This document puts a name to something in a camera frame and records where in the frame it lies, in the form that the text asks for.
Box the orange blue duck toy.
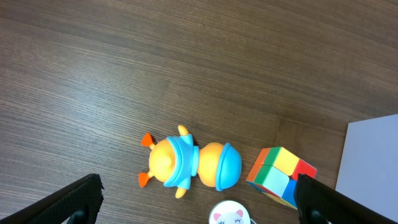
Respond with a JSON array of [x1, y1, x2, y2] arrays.
[[138, 125, 242, 198]]

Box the colourful puzzle cube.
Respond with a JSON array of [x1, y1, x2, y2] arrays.
[[246, 147, 317, 209]]

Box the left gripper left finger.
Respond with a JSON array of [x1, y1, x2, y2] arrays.
[[1, 174, 104, 224]]

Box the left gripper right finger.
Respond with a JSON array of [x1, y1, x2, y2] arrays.
[[294, 174, 397, 224]]

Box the white wooden rattle drum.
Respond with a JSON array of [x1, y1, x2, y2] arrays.
[[208, 200, 256, 224]]

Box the pink open cardboard box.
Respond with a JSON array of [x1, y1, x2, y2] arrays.
[[335, 114, 398, 222]]

